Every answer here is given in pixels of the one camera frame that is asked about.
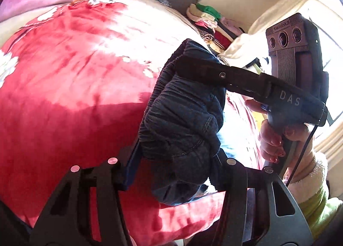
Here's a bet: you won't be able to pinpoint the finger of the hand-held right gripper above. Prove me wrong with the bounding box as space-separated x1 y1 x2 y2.
174 56 270 97

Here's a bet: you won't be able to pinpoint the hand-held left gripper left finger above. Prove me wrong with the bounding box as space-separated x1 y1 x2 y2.
29 142 141 246

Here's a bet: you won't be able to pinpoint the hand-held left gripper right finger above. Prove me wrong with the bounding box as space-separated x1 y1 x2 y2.
208 152 314 246

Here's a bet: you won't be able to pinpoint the blue denim pants lace hems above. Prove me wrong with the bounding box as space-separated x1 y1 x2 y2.
139 39 229 207

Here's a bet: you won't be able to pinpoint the person's right hand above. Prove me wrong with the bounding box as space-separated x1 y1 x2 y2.
245 99 314 164

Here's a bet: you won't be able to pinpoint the window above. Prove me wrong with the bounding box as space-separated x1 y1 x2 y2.
315 20 343 143

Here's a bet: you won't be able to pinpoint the pile of folded clothes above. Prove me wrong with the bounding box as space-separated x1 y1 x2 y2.
186 2 247 52

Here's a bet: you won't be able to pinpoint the cream curtain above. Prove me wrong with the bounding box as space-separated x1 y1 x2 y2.
222 0 313 62

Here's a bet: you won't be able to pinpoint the red floral bedspread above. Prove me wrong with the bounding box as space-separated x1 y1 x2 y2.
0 0 263 244

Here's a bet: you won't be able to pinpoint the black cable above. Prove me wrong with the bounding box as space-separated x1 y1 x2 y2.
286 121 322 185

